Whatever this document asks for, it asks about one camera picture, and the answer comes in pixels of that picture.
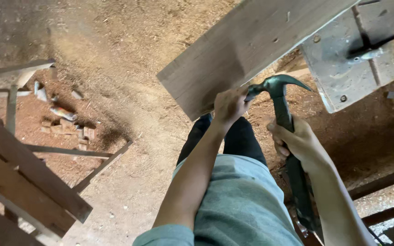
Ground person's right hand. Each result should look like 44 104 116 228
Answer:
266 116 325 174

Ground person's left hand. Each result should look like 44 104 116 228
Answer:
213 90 252 128

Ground dark steel claw hammer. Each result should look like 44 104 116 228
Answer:
244 74 321 238

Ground wide wooden plank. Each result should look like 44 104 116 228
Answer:
156 0 361 122

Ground person's black trousers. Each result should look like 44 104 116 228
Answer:
176 113 268 168

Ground person's grey-blue shirt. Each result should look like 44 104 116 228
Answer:
132 154 304 246

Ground rusty metal bar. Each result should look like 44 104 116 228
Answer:
348 164 394 201
361 200 394 228

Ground heap of small wood blocks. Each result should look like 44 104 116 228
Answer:
41 117 97 151

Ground crumpled colourful wrapper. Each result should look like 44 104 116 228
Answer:
49 105 78 122

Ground white paper scraps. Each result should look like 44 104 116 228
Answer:
16 80 85 103

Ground stacked brown wooden boards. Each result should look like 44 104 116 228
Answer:
0 105 93 246

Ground thin wooden slat frame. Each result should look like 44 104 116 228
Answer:
0 59 133 194

